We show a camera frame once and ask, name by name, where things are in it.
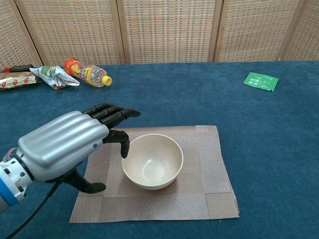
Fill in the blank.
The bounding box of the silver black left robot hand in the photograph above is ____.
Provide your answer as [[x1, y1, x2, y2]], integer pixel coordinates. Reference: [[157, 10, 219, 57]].
[[17, 103, 141, 194]]

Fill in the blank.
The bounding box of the beige bowl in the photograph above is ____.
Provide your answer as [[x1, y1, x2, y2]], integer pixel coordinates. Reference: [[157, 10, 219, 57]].
[[121, 133, 184, 191]]

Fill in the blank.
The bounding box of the woven beige placemat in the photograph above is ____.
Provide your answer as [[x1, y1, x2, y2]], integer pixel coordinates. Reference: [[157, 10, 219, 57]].
[[69, 125, 241, 224]]

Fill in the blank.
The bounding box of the crumpled white green snack bag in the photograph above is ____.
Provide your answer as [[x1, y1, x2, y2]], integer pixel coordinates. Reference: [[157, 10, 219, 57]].
[[29, 65, 80, 90]]

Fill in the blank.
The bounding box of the plastic bottle with yellow cap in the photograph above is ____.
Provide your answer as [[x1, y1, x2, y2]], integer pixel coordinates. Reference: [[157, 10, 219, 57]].
[[63, 57, 113, 88]]

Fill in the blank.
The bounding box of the gold foil packet red print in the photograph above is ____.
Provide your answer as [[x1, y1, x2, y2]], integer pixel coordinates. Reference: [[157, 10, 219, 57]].
[[0, 71, 42, 92]]

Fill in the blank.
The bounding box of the black box with red end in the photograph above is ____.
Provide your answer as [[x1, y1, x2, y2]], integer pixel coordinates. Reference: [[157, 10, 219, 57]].
[[1, 64, 34, 74]]

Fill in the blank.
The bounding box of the woven bamboo screen panel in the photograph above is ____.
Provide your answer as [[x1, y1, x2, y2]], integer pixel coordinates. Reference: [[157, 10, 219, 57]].
[[281, 0, 319, 62], [15, 0, 126, 66], [116, 0, 223, 64], [213, 0, 305, 63], [0, 0, 43, 72]]

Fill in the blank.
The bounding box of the green sachet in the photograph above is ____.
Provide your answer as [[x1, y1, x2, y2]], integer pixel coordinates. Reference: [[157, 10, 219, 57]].
[[243, 72, 279, 92]]

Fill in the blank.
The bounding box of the black left hand cable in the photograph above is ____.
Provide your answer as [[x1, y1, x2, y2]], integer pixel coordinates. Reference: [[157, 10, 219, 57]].
[[0, 181, 60, 239]]

